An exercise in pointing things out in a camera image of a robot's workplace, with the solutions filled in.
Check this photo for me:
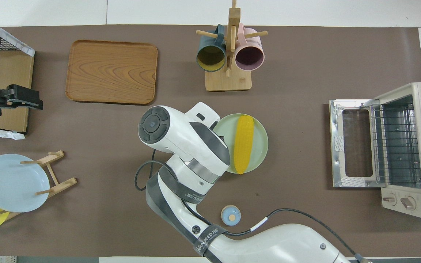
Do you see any yellow corn cob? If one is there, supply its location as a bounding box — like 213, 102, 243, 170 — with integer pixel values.
234, 114, 255, 175

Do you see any pale green plate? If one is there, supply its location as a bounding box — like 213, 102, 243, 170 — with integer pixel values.
212, 113, 269, 174

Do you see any beige toaster oven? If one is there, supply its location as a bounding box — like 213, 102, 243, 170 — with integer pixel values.
329, 82, 421, 220

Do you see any light blue plate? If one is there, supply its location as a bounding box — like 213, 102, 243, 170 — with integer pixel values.
0, 154, 50, 213

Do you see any wooden serving tray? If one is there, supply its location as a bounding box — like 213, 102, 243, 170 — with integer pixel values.
65, 39, 158, 106

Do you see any wooden plate rack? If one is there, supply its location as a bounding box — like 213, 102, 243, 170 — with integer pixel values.
0, 150, 77, 221

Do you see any dark blue mug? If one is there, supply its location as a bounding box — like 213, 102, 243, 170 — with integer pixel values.
196, 24, 227, 72

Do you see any wooden mug tree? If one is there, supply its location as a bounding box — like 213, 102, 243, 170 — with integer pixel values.
196, 0, 268, 92

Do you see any pink mug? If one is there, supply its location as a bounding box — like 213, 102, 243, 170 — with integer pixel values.
235, 23, 265, 72

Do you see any blue call bell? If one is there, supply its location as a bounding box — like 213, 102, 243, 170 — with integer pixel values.
221, 205, 242, 226

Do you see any brown table mat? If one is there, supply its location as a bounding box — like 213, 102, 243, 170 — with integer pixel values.
0, 25, 421, 258

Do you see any wire basket wooden shelf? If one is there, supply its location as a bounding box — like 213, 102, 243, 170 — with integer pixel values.
0, 15, 35, 141

